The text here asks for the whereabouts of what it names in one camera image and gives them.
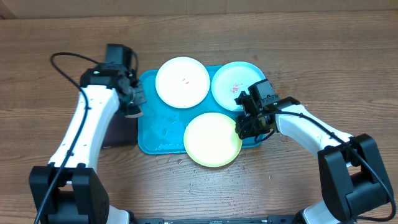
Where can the green and pink sponge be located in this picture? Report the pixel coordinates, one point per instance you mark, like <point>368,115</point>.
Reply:
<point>133,113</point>

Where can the white round plate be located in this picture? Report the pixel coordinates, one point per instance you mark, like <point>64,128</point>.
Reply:
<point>182,82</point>

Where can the black rectangular tray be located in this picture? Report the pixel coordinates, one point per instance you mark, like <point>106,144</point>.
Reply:
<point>122,131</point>

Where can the teal plastic serving tray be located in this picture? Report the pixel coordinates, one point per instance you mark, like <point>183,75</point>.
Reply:
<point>162,127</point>

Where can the yellow-green round plate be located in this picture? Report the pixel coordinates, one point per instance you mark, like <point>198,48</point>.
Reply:
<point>210,140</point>

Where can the light blue round plate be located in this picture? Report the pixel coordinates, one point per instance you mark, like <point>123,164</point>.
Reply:
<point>230,80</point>

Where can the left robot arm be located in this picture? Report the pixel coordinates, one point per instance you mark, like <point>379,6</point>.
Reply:
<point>68,189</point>

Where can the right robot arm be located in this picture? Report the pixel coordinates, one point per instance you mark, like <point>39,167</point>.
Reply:
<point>354,181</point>

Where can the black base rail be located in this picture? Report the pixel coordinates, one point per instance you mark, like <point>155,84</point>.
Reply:
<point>271,219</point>

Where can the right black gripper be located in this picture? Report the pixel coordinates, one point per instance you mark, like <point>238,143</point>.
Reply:
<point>247,134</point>

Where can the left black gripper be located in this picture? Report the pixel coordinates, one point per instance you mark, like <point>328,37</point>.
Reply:
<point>140,91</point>

